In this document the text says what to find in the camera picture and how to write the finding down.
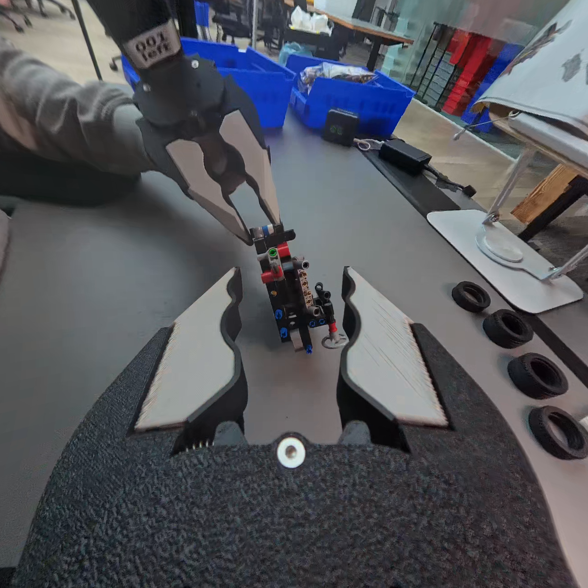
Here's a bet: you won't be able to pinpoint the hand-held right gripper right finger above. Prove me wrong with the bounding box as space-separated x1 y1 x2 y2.
337 266 448 428

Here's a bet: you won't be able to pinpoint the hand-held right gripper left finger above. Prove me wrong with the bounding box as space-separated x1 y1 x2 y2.
133 266 249 432

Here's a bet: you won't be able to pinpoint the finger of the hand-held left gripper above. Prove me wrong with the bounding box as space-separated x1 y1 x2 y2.
164 138 254 245
218 109 282 228

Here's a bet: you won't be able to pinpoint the toy brick assembly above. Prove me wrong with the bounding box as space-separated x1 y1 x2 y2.
250 230 350 354

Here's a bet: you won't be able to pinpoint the building instruction booklet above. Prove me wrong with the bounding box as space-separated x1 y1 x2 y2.
473 0 588 134

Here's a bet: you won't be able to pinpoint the person's left forearm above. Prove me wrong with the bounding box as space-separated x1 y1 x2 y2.
0 39 154 177

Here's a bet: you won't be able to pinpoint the grey desk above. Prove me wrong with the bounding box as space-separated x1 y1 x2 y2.
0 99 588 588

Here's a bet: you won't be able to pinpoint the blue bin with marker tag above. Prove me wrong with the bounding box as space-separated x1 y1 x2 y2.
122 37 296 130

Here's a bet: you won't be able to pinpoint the small black display device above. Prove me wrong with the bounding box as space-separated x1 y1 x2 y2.
323 109 360 147

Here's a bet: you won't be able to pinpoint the black toy tyre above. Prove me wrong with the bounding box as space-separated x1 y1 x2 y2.
482 309 533 349
507 353 569 399
452 281 491 313
528 405 588 460

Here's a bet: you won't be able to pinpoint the teal plastic bag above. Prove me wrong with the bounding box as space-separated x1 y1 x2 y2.
279 41 313 65

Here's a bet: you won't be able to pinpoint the blue plastic bin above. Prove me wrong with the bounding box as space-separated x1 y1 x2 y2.
289 54 415 135

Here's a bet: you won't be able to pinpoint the plastic bag of bricks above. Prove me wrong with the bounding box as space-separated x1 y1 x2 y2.
299 62 378 86

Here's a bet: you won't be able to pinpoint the metal book stand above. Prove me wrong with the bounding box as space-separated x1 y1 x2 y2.
427 110 588 315

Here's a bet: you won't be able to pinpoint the black armrest pad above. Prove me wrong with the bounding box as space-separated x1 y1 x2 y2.
0 152 141 207

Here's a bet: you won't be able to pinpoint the white plastic bags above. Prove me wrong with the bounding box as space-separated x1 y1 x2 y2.
290 6 332 33

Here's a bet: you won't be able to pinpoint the black power adapter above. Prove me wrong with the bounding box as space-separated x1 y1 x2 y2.
379 138 432 176

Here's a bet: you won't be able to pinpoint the wooden background table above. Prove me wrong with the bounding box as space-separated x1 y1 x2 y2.
285 0 414 70

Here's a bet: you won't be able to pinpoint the red and blue drawer rack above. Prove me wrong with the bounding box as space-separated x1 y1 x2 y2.
413 23 524 125

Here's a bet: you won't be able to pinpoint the black adapter cable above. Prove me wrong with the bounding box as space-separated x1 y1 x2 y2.
423 163 477 198

